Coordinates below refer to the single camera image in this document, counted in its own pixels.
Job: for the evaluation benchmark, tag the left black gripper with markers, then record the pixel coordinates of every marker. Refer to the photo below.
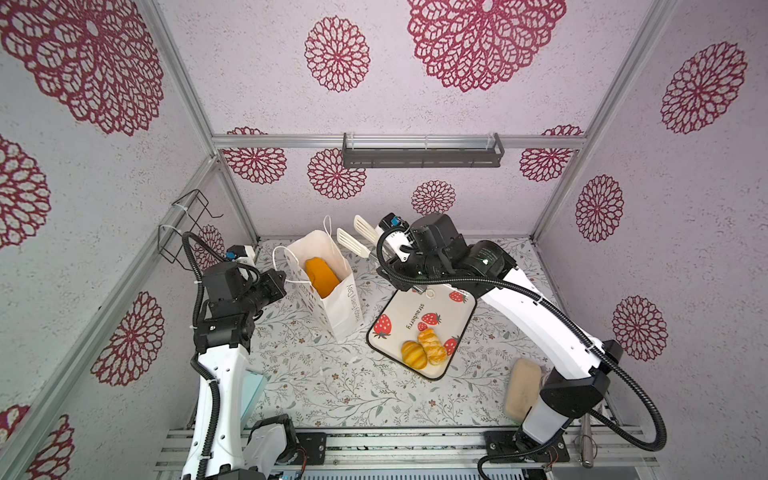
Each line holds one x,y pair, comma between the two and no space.
275,287

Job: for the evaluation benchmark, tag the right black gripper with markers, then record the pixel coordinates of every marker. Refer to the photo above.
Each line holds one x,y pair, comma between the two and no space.
396,273

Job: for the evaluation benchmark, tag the white paper bag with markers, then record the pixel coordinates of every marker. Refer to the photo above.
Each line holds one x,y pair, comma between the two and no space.
340,313

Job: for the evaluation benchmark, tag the metal tongs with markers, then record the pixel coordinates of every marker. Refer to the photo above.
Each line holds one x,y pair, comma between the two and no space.
364,249

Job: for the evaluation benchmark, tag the twisted bread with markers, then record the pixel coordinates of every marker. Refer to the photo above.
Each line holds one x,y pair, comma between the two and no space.
435,351

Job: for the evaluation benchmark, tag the yellow bun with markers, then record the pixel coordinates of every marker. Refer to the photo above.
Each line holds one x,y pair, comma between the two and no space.
414,355

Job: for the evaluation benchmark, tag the long braided orange bread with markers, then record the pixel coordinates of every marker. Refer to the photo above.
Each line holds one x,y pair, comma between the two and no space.
321,276

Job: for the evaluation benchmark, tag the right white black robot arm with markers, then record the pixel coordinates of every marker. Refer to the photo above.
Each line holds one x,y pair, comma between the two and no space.
431,251

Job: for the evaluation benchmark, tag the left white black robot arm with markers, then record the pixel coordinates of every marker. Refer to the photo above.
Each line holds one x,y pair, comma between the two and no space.
231,295

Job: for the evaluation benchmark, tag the white tray black rim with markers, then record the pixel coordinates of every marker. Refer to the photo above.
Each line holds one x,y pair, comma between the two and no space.
445,309

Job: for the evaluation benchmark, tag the light green box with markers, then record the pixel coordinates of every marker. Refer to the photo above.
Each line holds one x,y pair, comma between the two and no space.
254,384

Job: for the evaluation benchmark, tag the beige sponge block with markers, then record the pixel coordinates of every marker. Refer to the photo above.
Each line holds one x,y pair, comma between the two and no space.
523,389

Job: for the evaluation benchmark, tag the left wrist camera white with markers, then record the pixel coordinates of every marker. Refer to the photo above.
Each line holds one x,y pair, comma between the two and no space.
244,254

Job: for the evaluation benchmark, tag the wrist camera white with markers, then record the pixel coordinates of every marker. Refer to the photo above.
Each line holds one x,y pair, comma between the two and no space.
244,254
398,243

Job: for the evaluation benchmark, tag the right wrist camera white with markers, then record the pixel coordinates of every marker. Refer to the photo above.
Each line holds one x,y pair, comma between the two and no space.
398,243

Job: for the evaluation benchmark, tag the black wire wall rack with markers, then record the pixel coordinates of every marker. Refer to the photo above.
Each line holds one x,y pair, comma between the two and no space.
195,216

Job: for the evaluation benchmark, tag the black wall shelf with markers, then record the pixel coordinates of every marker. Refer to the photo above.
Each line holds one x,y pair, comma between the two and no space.
486,153

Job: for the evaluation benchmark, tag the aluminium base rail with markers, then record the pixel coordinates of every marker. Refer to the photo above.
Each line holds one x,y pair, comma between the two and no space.
422,448

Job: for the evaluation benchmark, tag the metal handled tool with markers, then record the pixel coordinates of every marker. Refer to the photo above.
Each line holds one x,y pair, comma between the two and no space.
587,447

